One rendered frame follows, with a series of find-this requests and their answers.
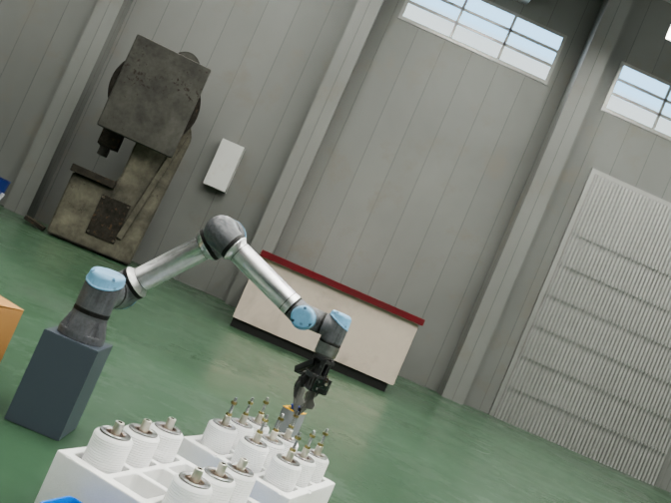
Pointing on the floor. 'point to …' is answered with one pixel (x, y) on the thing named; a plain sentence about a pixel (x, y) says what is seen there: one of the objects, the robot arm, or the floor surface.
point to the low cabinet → (291, 272)
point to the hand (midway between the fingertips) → (298, 409)
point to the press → (135, 120)
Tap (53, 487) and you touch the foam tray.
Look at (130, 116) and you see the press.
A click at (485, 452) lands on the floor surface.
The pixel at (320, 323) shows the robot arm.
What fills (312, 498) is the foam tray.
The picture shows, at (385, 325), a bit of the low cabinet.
